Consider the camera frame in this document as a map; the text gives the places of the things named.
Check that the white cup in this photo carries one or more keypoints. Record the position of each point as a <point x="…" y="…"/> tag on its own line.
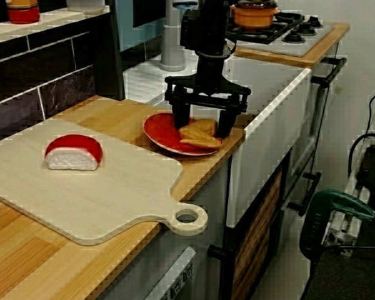
<point x="81" y="4"/>

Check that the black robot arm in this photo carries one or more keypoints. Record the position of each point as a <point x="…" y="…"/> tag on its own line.
<point x="206" y="25"/>

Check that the tan toy chicken piece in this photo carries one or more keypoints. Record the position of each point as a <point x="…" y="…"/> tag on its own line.
<point x="200" y="134"/>

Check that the aluminium frame rail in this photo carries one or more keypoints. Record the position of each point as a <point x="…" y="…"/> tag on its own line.
<point x="334" y="237"/>

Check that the red yellow bottle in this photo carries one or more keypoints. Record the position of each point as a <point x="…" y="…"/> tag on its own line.
<point x="23" y="14"/>

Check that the orange toy pot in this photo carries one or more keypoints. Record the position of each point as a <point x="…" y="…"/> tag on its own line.
<point x="253" y="17"/>

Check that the pale wooden cutting board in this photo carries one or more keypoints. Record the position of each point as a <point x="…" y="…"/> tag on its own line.
<point x="112" y="193"/>

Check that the toy stove top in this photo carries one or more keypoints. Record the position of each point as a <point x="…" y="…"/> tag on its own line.
<point x="287" y="36"/>

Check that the teal plastic bin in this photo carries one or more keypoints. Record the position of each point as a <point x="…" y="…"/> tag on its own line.
<point x="126" y="34"/>

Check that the wood pattern cabinet door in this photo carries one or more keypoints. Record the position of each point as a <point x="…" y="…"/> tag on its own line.
<point x="256" y="237"/>

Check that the white tile shelf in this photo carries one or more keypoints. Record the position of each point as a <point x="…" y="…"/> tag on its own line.
<point x="50" y="25"/>

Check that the dark upright panel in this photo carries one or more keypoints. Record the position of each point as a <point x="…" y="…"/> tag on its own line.
<point x="111" y="62"/>

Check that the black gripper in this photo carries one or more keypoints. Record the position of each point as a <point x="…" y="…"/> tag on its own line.
<point x="210" y="81"/>

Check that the red round plate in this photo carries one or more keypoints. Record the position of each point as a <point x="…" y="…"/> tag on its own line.
<point x="159" y="131"/>

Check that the grey dishwasher panel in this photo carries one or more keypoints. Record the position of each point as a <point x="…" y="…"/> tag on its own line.
<point x="175" y="275"/>

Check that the red white toy sushi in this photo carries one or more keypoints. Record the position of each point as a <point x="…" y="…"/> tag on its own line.
<point x="72" y="156"/>

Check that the grey toy faucet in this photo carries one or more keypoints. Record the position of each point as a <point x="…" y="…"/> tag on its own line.
<point x="172" y="47"/>

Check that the white toy sink basin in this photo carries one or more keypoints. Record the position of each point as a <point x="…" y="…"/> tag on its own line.
<point x="268" y="156"/>

